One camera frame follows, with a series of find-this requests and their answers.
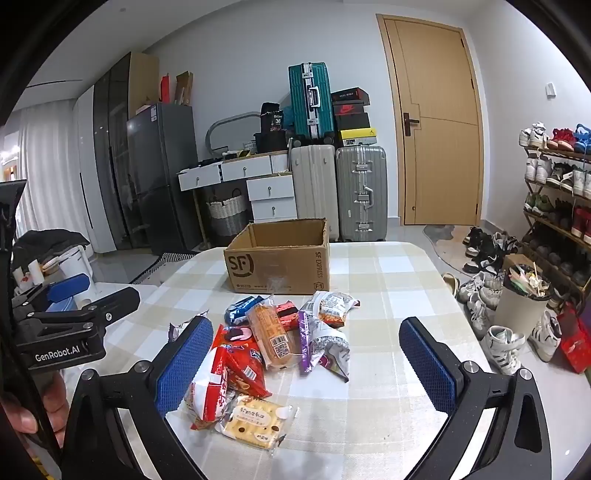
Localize red gift bag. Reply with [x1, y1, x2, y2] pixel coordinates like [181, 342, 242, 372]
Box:
[556, 305, 591, 374]

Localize clear cracker packet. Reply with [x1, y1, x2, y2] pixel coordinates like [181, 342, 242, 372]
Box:
[215, 394, 298, 455]

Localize small brown cardboard box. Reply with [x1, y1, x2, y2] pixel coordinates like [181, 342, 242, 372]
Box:
[501, 254, 532, 278]

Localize red cookie packet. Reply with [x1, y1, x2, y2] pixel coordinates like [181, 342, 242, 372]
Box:
[213, 324, 264, 363]

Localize black storage box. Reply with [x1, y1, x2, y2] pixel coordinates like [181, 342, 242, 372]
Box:
[253, 131, 289, 153]

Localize beige suitcase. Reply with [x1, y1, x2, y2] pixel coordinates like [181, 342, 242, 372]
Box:
[290, 144, 338, 241]

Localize yellow and black shoe box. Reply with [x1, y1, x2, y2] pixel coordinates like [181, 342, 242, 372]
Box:
[339, 128, 377, 147]

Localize black bag white print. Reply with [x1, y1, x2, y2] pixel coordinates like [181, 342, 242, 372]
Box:
[259, 102, 284, 134]

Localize small red black packet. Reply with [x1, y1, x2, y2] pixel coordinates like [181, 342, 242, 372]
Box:
[276, 300, 301, 330]

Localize silver suitcase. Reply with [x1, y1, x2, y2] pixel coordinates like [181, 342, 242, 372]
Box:
[335, 145, 389, 243]

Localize white plastic appliance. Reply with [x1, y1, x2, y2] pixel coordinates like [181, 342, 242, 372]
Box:
[55, 244, 98, 305]

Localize black and white patterned rug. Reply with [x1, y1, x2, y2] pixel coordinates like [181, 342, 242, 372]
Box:
[129, 251, 199, 284]

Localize grey refrigerator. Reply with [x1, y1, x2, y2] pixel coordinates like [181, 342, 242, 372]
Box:
[126, 102, 204, 256]

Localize white and red peanut bag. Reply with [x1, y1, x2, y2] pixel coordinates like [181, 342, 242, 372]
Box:
[300, 291, 361, 328]

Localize person's left hand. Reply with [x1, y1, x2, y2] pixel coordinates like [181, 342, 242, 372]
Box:
[0, 371, 71, 457]

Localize pile of loose shoes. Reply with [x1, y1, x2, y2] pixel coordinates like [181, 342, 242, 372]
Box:
[441, 226, 564, 376]

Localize red snack bag blue label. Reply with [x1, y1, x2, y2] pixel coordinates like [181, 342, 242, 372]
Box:
[211, 345, 273, 400]

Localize teal suitcase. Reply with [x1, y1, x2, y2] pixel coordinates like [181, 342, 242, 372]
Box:
[288, 62, 335, 141]

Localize black cloth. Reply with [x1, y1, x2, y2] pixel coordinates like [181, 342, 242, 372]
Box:
[11, 230, 90, 273]

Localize woven laundry basket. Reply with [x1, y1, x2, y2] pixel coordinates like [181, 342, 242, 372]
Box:
[205, 189, 250, 237]

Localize beige waste bin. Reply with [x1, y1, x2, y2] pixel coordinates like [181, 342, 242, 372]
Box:
[493, 263, 552, 340]

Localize tall dark glass cabinet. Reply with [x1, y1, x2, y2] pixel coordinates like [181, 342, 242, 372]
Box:
[92, 52, 160, 252]

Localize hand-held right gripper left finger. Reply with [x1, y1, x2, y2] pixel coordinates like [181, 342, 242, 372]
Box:
[59, 315, 218, 480]

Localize silver foil snack packet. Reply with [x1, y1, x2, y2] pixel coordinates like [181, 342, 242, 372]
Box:
[167, 315, 208, 344]

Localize brown cardboard piece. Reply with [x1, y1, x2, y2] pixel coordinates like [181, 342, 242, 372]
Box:
[174, 71, 195, 108]

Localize blue cookie packet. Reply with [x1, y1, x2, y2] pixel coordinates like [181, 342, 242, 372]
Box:
[223, 296, 265, 324]

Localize silver snack bag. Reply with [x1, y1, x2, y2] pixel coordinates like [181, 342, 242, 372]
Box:
[307, 320, 352, 384]

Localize wooden shoe rack with shoes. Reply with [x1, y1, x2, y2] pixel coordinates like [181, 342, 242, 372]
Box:
[518, 121, 591, 296]

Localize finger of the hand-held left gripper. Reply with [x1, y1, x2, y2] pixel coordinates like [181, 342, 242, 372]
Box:
[16, 286, 141, 335]
[11, 272, 92, 311]

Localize white desk with drawers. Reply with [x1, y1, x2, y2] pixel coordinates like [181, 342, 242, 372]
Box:
[178, 150, 298, 252]

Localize white curtain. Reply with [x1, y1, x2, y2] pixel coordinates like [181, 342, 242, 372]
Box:
[0, 108, 90, 241]

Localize grey curved metal frame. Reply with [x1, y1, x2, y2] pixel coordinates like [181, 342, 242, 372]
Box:
[205, 112, 264, 160]

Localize plain black shoe box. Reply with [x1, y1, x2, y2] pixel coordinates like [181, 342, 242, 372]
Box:
[333, 114, 371, 131]

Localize black shoe box striped label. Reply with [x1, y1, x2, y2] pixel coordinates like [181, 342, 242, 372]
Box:
[331, 88, 370, 103]

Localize red and white snack packet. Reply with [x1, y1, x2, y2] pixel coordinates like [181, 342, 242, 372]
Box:
[185, 364, 238, 430]

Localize clear cracker pack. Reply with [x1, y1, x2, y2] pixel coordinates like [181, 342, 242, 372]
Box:
[245, 302, 296, 371]

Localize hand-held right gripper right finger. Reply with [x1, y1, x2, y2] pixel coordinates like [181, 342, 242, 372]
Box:
[398, 316, 555, 480]

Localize wooden door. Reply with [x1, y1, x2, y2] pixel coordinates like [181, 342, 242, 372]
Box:
[376, 14, 483, 227]

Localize purple stick packet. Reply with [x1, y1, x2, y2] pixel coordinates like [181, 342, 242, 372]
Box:
[296, 310, 315, 376]

